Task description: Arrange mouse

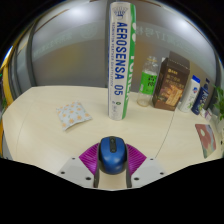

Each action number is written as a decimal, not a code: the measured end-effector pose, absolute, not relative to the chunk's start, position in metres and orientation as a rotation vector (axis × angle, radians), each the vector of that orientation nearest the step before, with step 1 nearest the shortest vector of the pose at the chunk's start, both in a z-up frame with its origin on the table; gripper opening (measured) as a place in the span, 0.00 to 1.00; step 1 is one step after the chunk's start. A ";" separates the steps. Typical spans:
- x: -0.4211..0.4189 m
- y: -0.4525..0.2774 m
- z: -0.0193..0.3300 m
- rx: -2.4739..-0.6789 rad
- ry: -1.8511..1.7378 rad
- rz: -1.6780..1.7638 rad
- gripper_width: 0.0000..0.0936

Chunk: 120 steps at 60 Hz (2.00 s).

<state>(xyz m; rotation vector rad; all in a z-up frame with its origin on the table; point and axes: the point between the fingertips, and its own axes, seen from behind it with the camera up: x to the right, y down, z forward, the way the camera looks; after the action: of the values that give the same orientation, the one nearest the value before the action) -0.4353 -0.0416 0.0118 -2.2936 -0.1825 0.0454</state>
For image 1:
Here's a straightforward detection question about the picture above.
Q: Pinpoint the white blue-capped shampoo bottle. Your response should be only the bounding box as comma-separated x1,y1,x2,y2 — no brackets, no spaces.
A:
178,74,202,113

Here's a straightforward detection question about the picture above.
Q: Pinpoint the orange-patterned white fabric pouch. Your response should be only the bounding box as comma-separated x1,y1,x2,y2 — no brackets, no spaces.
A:
55,101,93,131

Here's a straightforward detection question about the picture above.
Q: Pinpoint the blue and black computer mouse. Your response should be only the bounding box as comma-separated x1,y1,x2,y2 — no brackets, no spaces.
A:
97,135,129,176

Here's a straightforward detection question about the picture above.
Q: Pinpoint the green potted plant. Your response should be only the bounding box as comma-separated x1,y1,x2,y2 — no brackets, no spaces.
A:
213,85,224,134

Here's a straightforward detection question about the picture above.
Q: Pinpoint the brown carton box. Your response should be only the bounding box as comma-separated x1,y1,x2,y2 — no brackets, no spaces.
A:
152,50,191,112

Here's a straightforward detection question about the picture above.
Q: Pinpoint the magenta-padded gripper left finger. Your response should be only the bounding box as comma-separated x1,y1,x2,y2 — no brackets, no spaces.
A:
57,142,101,189

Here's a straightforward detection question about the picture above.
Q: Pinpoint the dark blue shampoo bottle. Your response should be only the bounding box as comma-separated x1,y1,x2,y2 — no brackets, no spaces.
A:
190,78,211,116

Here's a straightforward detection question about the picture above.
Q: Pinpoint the white green shuttlecock tube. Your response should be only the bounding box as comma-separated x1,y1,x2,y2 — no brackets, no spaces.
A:
107,1,137,121

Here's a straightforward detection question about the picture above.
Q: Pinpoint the clear green-label drink bottle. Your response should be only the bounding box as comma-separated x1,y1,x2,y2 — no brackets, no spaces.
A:
136,55,159,108

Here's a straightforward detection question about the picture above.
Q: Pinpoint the floral pink mouse pad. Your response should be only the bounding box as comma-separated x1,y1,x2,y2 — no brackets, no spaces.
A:
194,123,218,159

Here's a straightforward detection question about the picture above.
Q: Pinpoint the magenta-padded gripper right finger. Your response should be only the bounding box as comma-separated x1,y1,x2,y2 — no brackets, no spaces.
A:
124,143,167,189

